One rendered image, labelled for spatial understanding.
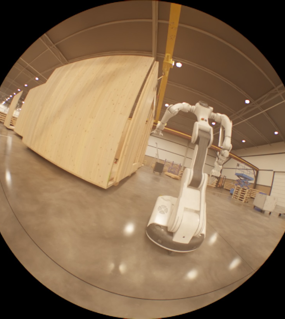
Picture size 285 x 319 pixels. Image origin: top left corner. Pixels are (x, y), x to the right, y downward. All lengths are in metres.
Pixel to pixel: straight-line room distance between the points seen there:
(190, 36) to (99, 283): 11.26
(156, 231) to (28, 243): 0.91
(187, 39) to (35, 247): 11.40
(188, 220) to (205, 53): 11.30
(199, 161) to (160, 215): 0.59
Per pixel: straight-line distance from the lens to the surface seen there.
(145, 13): 10.74
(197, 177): 0.93
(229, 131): 1.10
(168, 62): 5.94
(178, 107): 1.15
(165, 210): 0.98
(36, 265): 0.76
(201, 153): 1.01
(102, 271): 0.73
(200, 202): 0.90
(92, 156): 1.72
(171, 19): 5.47
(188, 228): 0.78
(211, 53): 11.30
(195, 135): 1.03
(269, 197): 5.63
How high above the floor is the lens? 0.66
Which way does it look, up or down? 1 degrees up
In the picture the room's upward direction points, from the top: 17 degrees clockwise
